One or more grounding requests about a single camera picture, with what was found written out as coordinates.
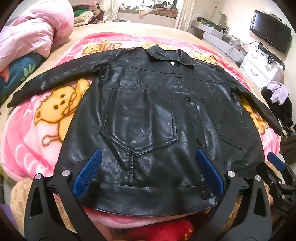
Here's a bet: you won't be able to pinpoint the white curtain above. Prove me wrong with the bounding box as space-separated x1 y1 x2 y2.
102 0 121 22
175 0 195 30

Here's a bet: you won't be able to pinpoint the beige bed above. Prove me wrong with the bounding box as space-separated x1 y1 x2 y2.
0 22 285 223

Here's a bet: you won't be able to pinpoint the light purple garment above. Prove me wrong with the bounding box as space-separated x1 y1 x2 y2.
267 81 289 105

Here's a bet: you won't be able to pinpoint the clothes on window sill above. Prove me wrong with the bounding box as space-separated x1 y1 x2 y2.
119 2 178 17

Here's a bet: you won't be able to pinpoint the vanity mirror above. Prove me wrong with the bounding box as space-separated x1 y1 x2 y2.
209 10 228 27

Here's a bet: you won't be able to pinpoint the dark floral pillow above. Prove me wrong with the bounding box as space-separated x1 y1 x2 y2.
0 52 44 107

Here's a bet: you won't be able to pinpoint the red cloth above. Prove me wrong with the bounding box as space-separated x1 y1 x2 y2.
111 218 197 241

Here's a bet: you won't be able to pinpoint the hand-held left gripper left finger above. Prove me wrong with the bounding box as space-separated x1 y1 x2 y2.
24 148 103 241

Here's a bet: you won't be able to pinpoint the grey vanity desk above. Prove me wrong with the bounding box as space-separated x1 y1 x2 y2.
192 22 248 65

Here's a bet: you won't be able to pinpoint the black leather jacket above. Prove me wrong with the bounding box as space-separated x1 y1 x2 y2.
7 44 284 211

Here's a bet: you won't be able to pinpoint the pile of folded clothes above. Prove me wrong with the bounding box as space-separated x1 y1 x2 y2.
73 1 109 26

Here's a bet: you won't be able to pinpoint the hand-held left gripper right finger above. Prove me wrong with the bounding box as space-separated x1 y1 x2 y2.
195 148 272 241

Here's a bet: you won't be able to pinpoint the black television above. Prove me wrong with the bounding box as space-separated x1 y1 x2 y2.
250 10 292 54

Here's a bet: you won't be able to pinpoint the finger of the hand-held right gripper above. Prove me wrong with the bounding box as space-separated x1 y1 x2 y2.
256 152 295 186

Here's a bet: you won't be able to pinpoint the pink duvet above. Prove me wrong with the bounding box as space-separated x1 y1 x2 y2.
0 0 74 72

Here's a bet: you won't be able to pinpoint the black clothes heap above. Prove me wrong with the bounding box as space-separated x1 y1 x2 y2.
261 87 295 127

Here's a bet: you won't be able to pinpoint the black cable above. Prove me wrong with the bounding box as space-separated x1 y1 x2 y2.
225 41 259 58

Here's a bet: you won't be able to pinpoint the pink printed blanket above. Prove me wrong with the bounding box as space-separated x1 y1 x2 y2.
0 32 281 232

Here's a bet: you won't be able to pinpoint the white drawer cabinet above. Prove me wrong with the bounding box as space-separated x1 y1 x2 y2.
239 44 285 87

